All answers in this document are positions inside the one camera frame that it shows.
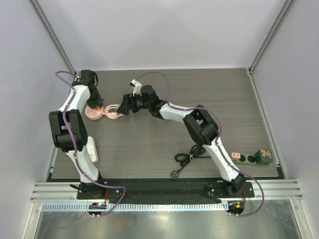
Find green patterned cube adapter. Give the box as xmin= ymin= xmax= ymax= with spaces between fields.
xmin=254 ymin=149 xmax=274 ymax=165

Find white slotted cable duct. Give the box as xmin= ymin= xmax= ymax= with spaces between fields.
xmin=42 ymin=201 xmax=228 ymax=212

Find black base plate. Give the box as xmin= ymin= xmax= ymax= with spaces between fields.
xmin=70 ymin=178 xmax=255 ymax=204

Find pink round power socket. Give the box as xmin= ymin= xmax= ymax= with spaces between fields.
xmin=85 ymin=106 xmax=104 ymax=120

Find green power strip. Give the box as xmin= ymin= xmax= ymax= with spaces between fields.
xmin=234 ymin=154 xmax=256 ymax=165

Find white triangular power socket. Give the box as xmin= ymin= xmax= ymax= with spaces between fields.
xmin=86 ymin=136 xmax=99 ymax=163

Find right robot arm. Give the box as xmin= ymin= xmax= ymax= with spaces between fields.
xmin=117 ymin=80 xmax=245 ymax=197

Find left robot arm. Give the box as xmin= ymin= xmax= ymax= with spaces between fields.
xmin=48 ymin=70 xmax=106 ymax=199

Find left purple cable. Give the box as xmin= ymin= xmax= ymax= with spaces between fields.
xmin=54 ymin=71 xmax=127 ymax=217

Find black coiled power cable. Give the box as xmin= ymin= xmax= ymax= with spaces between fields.
xmin=169 ymin=144 xmax=212 ymax=180

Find pink coiled cable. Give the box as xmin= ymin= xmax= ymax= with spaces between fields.
xmin=101 ymin=104 xmax=125 ymax=120

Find aluminium frame rail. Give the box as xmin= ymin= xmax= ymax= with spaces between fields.
xmin=30 ymin=180 xmax=303 ymax=202

